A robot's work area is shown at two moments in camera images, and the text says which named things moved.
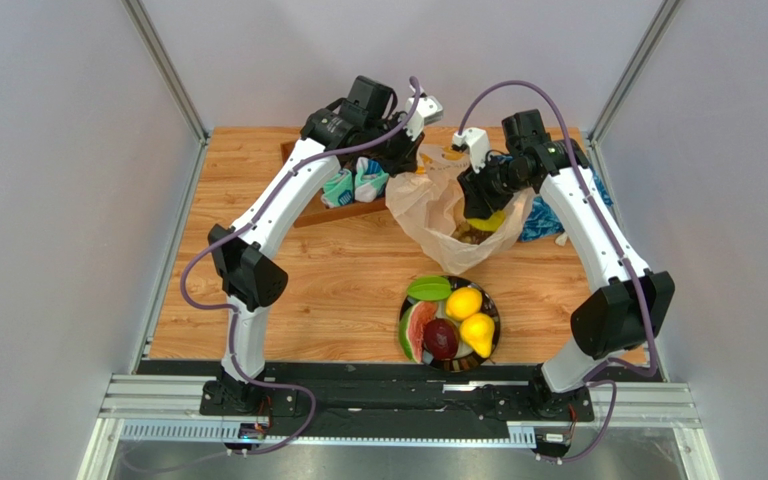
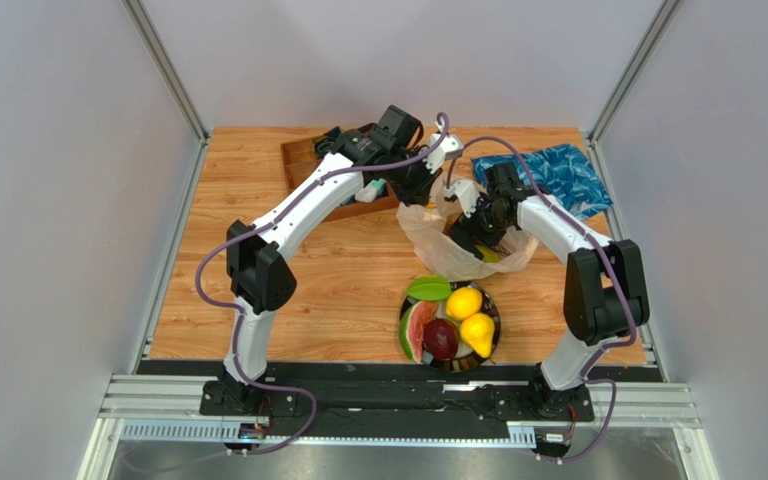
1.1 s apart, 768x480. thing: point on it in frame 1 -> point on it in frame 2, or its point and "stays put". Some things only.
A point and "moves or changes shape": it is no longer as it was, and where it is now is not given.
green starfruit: [490, 224] moves or changes shape
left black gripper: [407, 161] -> [421, 193]
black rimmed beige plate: [464, 360] stays put
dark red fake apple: [442, 337] stays put
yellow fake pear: [477, 330] stays put
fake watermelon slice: [412, 324] stays put
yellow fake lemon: [463, 302] stays put
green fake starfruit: [429, 288] stays put
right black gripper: [478, 199] -> [471, 229]
